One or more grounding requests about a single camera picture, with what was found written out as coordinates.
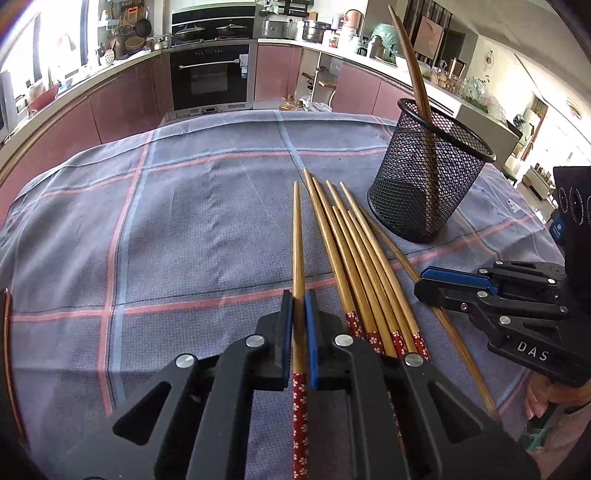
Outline bamboo chopstick red end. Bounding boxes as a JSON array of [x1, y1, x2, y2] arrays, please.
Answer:
[[362, 209, 500, 420], [303, 169, 365, 339], [291, 181, 308, 479], [311, 177, 386, 354], [388, 5, 439, 229], [325, 180, 408, 358], [339, 182, 431, 360], [332, 206, 401, 358]]

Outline pink sleeve right forearm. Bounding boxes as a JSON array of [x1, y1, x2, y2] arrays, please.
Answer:
[[534, 404, 590, 479]]

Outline person's right hand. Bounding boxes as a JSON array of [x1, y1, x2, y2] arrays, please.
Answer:
[[525, 373, 591, 420]]

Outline black mesh utensil holder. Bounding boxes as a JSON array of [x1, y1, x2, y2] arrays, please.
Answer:
[[367, 99, 496, 243]]

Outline smartphone with orange edge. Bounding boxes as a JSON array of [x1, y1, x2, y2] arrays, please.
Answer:
[[1, 288, 26, 441]]

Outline grey plaid tablecloth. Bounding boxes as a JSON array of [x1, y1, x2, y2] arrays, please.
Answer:
[[1, 111, 564, 479]]

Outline steel stock pot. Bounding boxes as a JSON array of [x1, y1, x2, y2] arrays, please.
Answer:
[[301, 19, 331, 43]]

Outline black built-in oven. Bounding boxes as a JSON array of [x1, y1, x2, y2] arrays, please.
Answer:
[[169, 40, 256, 116]]

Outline black range hood stove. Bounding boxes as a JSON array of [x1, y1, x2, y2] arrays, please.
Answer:
[[170, 2, 256, 43]]

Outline pink bowl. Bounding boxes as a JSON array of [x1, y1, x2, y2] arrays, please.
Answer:
[[28, 83, 60, 113]]

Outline black camera module right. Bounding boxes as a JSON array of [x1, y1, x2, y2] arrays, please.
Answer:
[[553, 166, 591, 313]]

